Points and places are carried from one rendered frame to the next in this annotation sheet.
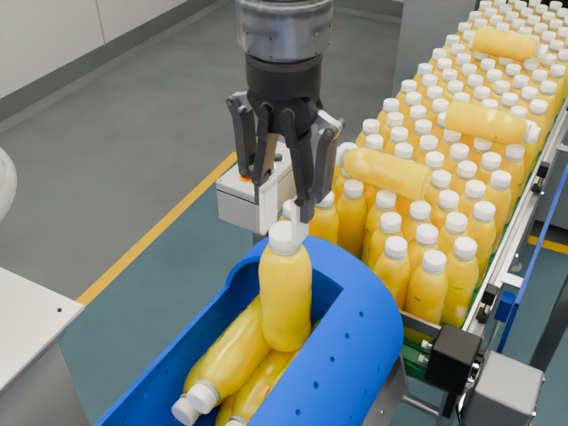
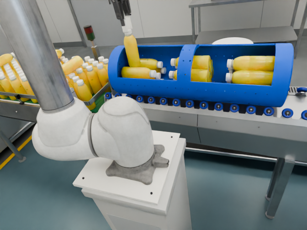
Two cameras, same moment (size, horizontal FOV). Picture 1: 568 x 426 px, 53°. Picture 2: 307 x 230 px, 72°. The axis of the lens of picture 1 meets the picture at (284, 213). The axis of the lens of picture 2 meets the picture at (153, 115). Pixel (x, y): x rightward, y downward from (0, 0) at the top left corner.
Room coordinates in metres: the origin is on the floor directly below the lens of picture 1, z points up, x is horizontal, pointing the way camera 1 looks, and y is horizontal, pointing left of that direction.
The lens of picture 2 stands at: (0.51, 1.16, 1.63)
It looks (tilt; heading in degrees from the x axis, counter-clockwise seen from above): 38 degrees down; 269
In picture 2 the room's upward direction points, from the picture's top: 12 degrees counter-clockwise
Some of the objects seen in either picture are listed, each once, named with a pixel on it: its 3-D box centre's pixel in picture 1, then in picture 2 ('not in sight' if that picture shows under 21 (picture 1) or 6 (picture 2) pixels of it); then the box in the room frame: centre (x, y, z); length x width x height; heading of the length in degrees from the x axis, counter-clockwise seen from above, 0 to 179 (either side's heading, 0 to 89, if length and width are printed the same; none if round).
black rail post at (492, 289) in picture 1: (487, 303); not in sight; (0.77, -0.40, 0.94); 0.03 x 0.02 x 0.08; 149
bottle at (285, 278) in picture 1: (286, 290); (131, 49); (0.53, 0.00, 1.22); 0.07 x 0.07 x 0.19
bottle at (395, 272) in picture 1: (390, 285); (104, 78); (0.76, -0.20, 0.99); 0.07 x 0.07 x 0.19
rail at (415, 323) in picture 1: (355, 297); (106, 86); (0.75, -0.14, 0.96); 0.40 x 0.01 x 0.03; 59
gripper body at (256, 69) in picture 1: (284, 91); not in sight; (0.53, 0.00, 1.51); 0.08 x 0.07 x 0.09; 58
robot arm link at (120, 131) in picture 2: not in sight; (124, 128); (0.61, 0.61, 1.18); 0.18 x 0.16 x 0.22; 171
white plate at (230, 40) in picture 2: not in sight; (231, 45); (-0.15, -0.20, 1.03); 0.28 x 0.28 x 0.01
